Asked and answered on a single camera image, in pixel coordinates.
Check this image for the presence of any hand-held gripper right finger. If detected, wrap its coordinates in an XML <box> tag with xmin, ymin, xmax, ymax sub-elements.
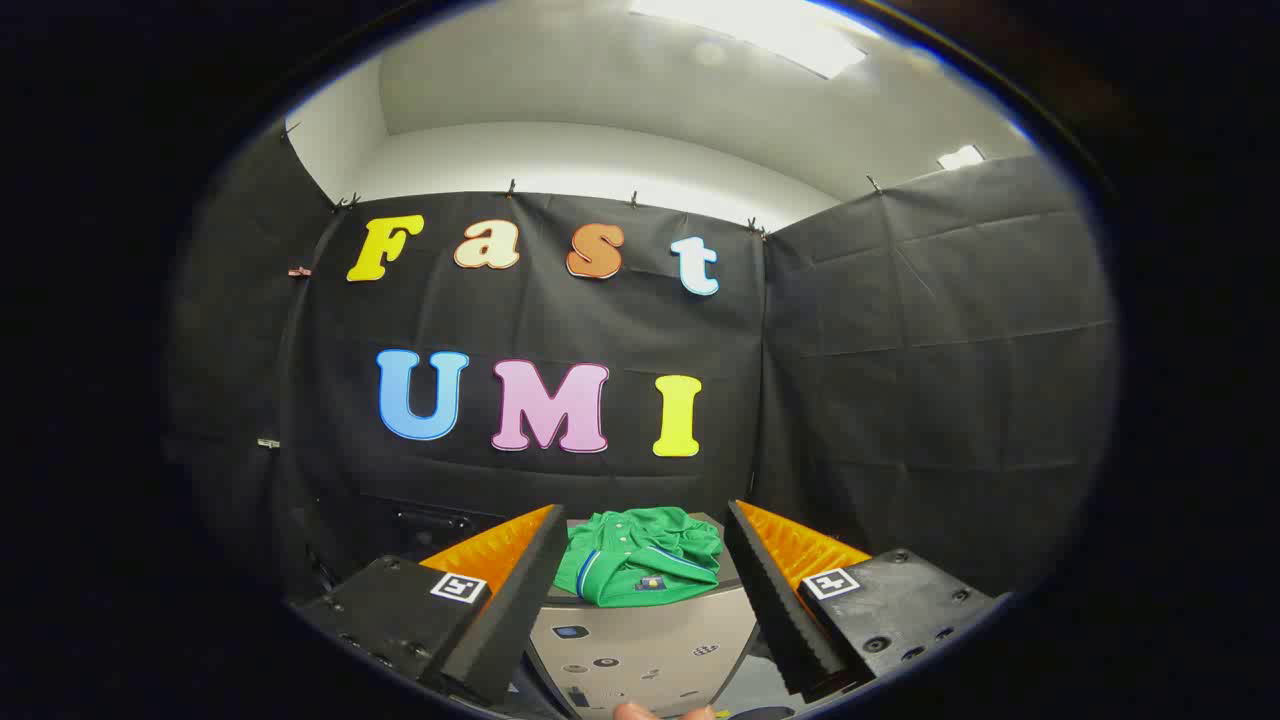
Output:
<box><xmin>726</xmin><ymin>499</ymin><xmax>1003</xmax><ymax>704</ymax></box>

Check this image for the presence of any dark glass washing machine lid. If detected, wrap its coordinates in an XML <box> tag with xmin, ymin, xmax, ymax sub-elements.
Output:
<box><xmin>358</xmin><ymin>493</ymin><xmax>511</xmax><ymax>561</ymax></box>

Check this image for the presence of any green polo shirt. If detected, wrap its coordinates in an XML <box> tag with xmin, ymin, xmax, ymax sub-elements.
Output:
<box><xmin>552</xmin><ymin>506</ymin><xmax>725</xmax><ymax>609</ymax></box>

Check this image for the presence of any grey metal cabinet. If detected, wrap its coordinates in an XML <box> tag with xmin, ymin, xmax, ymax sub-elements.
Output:
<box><xmin>525</xmin><ymin>512</ymin><xmax>761</xmax><ymax>719</ymax></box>

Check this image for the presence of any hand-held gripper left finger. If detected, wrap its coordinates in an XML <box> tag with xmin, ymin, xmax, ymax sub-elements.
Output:
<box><xmin>293</xmin><ymin>504</ymin><xmax>569</xmax><ymax>705</ymax></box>

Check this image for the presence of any large ceiling light panel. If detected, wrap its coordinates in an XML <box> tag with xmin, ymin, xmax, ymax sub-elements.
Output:
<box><xmin>628</xmin><ymin>0</ymin><xmax>869</xmax><ymax>81</ymax></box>

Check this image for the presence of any black backdrop cloth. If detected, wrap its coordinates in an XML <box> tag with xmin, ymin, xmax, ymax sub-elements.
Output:
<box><xmin>165</xmin><ymin>120</ymin><xmax>1119</xmax><ymax>601</ymax></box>

